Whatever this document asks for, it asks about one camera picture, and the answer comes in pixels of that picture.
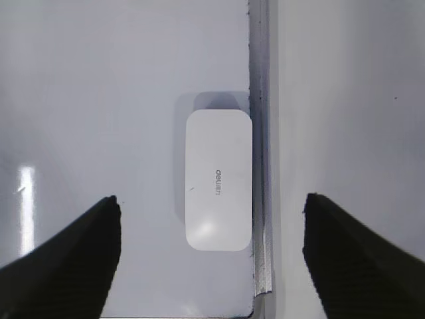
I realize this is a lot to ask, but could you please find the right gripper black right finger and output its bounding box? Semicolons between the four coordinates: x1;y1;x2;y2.
303;193;424;318

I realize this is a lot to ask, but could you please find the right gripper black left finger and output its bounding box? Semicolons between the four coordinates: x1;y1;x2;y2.
1;195;122;318

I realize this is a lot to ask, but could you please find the white whiteboard eraser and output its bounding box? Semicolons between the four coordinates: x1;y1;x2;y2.
185;109;252;252

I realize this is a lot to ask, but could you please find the white aluminium-framed whiteboard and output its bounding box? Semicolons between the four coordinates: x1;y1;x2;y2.
1;1;276;318

